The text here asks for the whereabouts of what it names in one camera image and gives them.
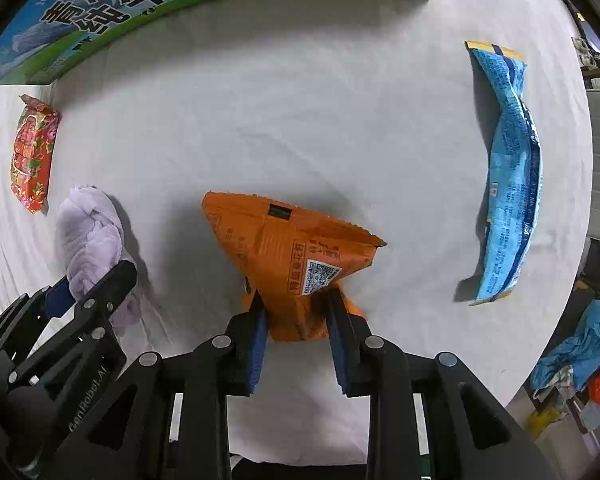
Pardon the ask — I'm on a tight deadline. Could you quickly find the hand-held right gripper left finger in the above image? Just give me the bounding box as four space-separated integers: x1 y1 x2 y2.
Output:
47 294 270 480

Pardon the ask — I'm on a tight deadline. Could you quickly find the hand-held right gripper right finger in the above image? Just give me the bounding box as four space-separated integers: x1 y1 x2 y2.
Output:
328 287 556 480

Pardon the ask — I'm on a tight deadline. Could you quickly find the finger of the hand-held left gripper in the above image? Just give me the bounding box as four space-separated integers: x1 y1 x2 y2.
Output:
0 282 77 368
7 260 139 386

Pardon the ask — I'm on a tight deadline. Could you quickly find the lavender cloth bundle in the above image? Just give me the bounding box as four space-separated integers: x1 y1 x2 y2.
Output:
56 185 143 338

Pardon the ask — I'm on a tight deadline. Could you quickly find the orange snack bag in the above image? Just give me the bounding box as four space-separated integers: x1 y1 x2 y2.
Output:
201 191 387 343

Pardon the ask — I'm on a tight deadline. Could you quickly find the red floral packet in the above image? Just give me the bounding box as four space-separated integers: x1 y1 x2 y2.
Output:
10 94 62 216

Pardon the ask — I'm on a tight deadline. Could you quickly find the yellow object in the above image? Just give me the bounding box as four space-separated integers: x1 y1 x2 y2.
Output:
527 406 572 437

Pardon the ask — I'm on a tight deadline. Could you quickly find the white tablecloth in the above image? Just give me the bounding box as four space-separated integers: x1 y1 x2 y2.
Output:
0 0 596 466

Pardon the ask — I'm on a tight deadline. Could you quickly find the blue cloth pile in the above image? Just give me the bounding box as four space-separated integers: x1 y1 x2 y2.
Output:
530 294 600 403

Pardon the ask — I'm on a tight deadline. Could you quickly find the blue snack bag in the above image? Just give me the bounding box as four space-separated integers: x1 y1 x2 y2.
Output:
455 40 544 307

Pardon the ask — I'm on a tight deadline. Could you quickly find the green and blue milk carton box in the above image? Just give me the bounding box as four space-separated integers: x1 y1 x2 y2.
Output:
0 0 458 87

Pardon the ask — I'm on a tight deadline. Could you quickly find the wooden chair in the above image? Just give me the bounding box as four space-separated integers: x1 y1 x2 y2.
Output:
571 35 600 91

